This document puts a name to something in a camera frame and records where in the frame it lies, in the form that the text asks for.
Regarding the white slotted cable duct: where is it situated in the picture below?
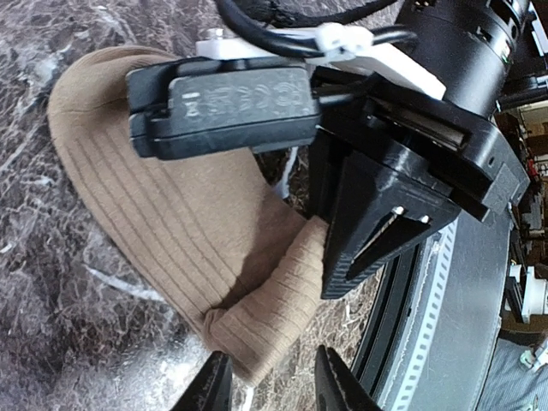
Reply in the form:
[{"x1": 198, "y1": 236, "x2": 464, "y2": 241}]
[{"x1": 379, "y1": 221, "x2": 458, "y2": 410}]

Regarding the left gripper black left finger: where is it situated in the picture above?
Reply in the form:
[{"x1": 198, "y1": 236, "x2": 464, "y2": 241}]
[{"x1": 171, "y1": 351, "x2": 233, "y2": 411}]

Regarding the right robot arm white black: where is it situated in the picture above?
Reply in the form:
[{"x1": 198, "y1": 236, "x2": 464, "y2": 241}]
[{"x1": 309, "y1": 1, "x2": 529, "y2": 300}]

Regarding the plain brown sock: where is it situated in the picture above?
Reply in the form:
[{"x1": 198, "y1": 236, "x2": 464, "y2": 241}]
[{"x1": 47, "y1": 45, "x2": 328, "y2": 385}]

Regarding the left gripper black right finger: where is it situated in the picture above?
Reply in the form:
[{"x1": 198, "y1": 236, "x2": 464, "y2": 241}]
[{"x1": 314, "y1": 345, "x2": 381, "y2": 411}]

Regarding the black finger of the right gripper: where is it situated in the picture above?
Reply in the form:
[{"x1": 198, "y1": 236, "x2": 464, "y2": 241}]
[
  {"x1": 321, "y1": 145, "x2": 461, "y2": 300},
  {"x1": 307, "y1": 129, "x2": 343, "y2": 223}
]

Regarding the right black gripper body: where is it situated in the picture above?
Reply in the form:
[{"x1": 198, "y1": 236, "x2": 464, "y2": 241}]
[{"x1": 312, "y1": 67, "x2": 530, "y2": 222}]

